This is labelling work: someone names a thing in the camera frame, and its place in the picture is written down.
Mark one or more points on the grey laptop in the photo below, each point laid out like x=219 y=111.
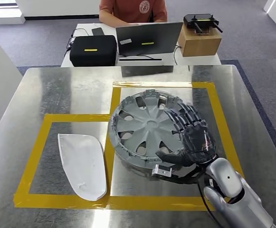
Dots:
x=147 y=37

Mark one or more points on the person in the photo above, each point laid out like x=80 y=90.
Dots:
x=128 y=9

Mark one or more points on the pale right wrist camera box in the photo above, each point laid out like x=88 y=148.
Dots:
x=162 y=171

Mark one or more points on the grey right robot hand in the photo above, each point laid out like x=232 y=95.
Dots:
x=197 y=141

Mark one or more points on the black smartphone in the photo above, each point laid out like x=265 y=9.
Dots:
x=97 y=31

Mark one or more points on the stainless steel workbench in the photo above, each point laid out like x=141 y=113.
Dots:
x=33 y=94

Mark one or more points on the black antenna device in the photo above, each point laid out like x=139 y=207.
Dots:
x=199 y=19

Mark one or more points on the white side panel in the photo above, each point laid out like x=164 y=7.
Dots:
x=0 y=78

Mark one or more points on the grey plastic wheel hubcap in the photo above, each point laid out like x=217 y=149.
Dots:
x=147 y=122

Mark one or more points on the person's forearm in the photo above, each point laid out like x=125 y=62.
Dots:
x=112 y=21

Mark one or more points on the brown cardboard box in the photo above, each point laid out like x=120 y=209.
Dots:
x=199 y=44

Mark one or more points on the white plastic mirror cover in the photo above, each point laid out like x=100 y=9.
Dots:
x=83 y=163

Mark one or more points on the small yellow tape rectangle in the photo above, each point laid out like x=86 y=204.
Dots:
x=33 y=151

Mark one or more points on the black equipment case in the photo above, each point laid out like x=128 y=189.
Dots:
x=92 y=50

